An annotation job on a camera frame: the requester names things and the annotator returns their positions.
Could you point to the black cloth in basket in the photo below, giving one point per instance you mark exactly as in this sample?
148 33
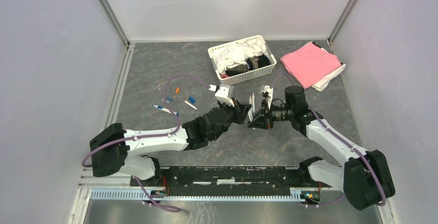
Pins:
253 63

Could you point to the white cloth in basket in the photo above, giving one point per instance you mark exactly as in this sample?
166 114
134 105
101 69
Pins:
236 54

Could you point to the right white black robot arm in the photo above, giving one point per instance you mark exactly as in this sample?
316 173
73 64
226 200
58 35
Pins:
362 176

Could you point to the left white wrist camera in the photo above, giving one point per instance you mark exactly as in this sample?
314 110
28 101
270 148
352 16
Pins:
223 93

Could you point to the pink folded cloth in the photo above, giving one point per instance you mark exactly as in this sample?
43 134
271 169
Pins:
297 63

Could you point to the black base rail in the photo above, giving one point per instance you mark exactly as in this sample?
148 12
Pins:
230 181

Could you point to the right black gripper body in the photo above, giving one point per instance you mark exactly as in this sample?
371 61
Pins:
268 117

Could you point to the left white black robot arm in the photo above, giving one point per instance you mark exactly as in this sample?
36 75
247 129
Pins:
119 150

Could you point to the white cloth under pink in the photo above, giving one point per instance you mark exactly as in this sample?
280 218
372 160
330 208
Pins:
327 65

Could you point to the white pen blue ends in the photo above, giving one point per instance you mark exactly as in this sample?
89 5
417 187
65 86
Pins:
166 110

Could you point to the white plastic basket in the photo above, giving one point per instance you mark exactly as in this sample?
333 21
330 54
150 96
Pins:
224 79

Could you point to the white pen blue tip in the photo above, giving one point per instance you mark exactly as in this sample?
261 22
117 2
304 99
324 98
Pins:
253 103

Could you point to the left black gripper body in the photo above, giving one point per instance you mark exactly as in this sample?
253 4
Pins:
235 113

